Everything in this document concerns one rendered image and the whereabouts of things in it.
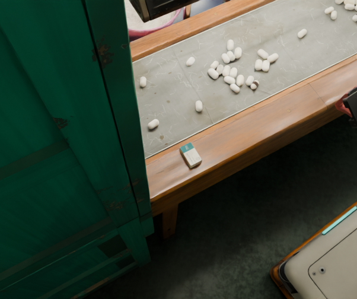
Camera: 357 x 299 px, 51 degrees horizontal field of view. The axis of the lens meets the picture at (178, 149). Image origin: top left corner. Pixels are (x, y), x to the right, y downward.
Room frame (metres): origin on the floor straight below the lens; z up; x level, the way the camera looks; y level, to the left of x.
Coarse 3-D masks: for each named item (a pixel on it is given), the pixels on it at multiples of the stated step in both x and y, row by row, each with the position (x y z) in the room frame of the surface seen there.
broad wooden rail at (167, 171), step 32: (352, 64) 0.73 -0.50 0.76; (288, 96) 0.60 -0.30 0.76; (320, 96) 0.60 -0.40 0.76; (224, 128) 0.47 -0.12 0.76; (256, 128) 0.48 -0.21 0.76; (288, 128) 0.49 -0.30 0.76; (160, 160) 0.36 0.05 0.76; (224, 160) 0.38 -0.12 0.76; (256, 160) 0.46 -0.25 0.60; (160, 192) 0.28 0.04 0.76; (192, 192) 0.32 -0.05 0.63
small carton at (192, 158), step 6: (186, 144) 0.41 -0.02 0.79; (192, 144) 0.41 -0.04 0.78; (180, 150) 0.39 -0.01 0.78; (186, 150) 0.39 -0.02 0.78; (192, 150) 0.39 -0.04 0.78; (186, 156) 0.37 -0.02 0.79; (192, 156) 0.38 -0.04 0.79; (198, 156) 0.38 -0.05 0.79; (186, 162) 0.36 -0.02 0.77; (192, 162) 0.36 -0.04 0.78; (198, 162) 0.36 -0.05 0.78
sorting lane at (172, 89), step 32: (288, 0) 0.99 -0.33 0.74; (320, 0) 1.00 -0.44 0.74; (224, 32) 0.83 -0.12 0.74; (256, 32) 0.84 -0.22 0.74; (288, 32) 0.85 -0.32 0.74; (320, 32) 0.86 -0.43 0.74; (352, 32) 0.87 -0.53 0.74; (160, 64) 0.69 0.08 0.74; (192, 64) 0.70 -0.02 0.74; (224, 64) 0.71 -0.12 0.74; (288, 64) 0.73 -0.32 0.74; (320, 64) 0.74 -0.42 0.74; (160, 96) 0.57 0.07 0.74; (192, 96) 0.58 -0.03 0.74; (224, 96) 0.59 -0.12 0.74; (256, 96) 0.60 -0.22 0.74; (160, 128) 0.47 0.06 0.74; (192, 128) 0.48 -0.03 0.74
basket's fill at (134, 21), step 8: (128, 0) 0.93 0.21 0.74; (128, 8) 0.91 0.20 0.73; (128, 16) 0.87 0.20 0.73; (136, 16) 0.87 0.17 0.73; (168, 16) 0.89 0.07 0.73; (128, 24) 0.84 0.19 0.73; (136, 24) 0.84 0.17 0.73; (144, 24) 0.85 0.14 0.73; (152, 24) 0.85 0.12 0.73; (160, 24) 0.85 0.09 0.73
